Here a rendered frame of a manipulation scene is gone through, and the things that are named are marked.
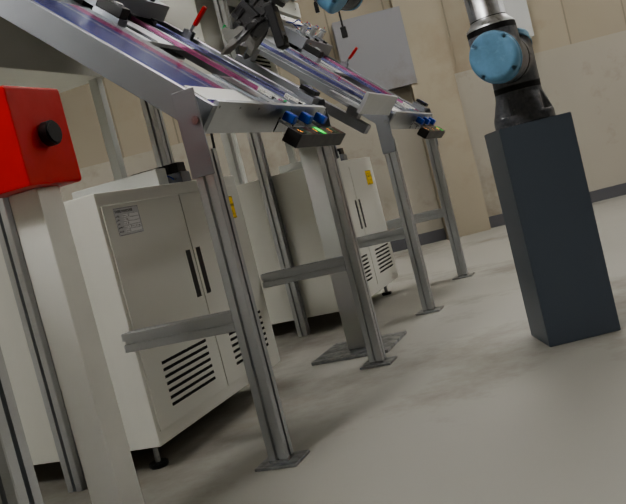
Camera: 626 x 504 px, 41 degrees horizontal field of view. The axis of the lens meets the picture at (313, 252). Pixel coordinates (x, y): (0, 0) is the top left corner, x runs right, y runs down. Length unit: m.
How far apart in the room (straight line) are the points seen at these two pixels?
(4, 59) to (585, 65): 4.61
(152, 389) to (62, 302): 0.52
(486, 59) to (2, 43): 1.19
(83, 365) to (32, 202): 0.27
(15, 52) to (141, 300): 0.79
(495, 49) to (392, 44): 3.86
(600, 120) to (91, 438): 5.17
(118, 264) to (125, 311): 0.10
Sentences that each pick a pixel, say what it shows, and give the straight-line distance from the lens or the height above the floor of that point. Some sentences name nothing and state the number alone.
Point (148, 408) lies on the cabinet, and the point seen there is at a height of 0.15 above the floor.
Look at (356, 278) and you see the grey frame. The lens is 2.35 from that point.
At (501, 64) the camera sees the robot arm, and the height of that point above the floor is 0.69.
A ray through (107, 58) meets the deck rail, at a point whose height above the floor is 0.87.
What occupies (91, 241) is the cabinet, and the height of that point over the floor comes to 0.52.
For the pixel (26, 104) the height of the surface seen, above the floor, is 0.75.
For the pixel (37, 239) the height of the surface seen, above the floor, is 0.54.
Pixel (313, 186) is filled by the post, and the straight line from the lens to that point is 2.60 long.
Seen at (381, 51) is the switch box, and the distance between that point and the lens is 5.84.
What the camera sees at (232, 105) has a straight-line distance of 1.75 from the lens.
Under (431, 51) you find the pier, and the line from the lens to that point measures 5.89.
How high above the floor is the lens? 0.49
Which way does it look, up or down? 3 degrees down
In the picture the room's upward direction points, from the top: 14 degrees counter-clockwise
